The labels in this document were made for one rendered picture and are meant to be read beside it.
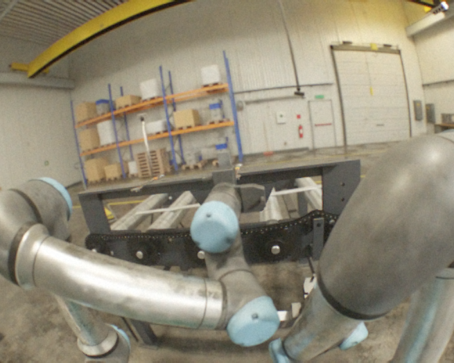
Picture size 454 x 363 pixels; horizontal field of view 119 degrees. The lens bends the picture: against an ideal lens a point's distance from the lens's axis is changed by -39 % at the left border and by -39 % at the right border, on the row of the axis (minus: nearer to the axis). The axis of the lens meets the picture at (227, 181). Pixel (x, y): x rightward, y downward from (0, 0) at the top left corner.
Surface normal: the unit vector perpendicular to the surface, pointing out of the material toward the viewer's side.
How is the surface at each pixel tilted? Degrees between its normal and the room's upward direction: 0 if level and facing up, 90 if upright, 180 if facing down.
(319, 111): 90
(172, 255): 90
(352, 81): 90
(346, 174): 90
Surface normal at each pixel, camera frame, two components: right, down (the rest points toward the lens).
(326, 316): -0.84, 0.35
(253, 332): 0.25, 0.20
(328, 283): -0.97, 0.14
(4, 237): 0.35, -0.61
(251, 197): -0.12, 0.25
